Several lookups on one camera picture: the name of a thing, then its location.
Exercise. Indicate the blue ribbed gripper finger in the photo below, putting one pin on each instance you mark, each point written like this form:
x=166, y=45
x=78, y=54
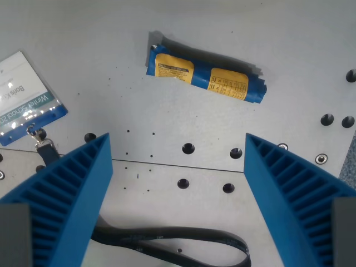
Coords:
x=66, y=194
x=289, y=194

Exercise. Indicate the conference name badge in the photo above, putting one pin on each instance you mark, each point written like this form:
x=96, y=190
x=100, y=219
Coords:
x=25, y=100

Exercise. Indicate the blue and yellow snack wrapper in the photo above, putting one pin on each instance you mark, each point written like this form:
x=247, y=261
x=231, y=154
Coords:
x=206, y=75

